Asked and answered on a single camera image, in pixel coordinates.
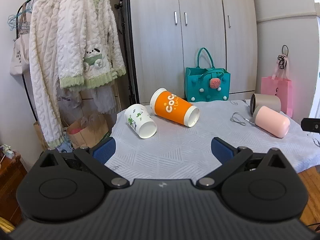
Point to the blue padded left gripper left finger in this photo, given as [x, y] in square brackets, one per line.
[95, 159]

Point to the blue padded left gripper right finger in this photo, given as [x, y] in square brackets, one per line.
[231, 160]

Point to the white paper cup green leaves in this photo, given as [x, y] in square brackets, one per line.
[138, 118]

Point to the orange coco paper cup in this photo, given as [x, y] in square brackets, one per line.
[171, 107]

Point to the brown paper shopping bag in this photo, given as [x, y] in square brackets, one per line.
[88, 130]

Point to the pink tumbler with grey lid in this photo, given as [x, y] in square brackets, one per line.
[271, 121]

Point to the beige metal tumbler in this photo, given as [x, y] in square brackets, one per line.
[270, 101]

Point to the pink paper gift bag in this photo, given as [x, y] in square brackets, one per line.
[280, 85]

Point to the white patterned tablecloth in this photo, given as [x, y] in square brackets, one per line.
[180, 152]

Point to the teal felt tote bag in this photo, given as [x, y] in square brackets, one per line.
[206, 84]

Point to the dark wooden side cabinet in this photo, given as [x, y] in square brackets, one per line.
[12, 173]

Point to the white fleece jacket green trim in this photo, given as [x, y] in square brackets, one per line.
[88, 49]

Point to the white canvas tote bag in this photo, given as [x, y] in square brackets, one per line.
[20, 57]

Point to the grey wooden wardrobe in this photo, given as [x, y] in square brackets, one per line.
[168, 36]

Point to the blue clothes hangers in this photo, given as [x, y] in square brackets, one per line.
[21, 22]

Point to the black clothes rack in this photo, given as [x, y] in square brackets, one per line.
[24, 82]

